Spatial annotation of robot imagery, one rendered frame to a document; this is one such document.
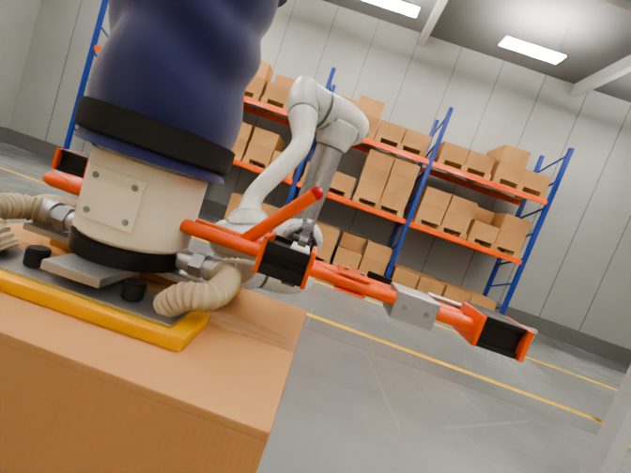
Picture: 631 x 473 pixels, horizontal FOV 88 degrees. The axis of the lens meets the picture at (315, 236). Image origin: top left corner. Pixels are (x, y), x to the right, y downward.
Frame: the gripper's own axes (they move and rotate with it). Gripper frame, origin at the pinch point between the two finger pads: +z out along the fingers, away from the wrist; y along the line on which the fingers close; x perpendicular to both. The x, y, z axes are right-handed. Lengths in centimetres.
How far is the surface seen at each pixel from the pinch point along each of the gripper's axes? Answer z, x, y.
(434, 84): -821, -191, -392
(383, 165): -697, -120, -138
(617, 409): -164, -250, 57
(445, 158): -688, -242, -197
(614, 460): -157, -256, 89
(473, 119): -812, -315, -342
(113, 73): 9.1, 30.0, -17.0
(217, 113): 5.0, 17.5, -17.4
